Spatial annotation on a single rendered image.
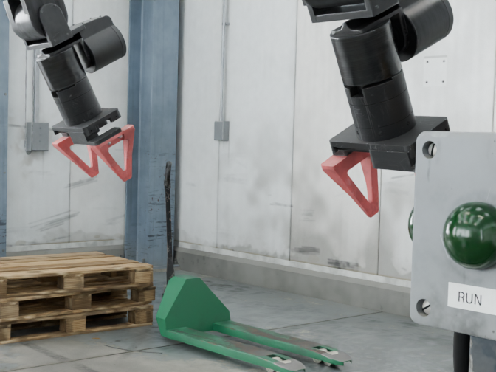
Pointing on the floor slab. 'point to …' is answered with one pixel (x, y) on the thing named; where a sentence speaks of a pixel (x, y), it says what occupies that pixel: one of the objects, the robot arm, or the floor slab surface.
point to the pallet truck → (197, 301)
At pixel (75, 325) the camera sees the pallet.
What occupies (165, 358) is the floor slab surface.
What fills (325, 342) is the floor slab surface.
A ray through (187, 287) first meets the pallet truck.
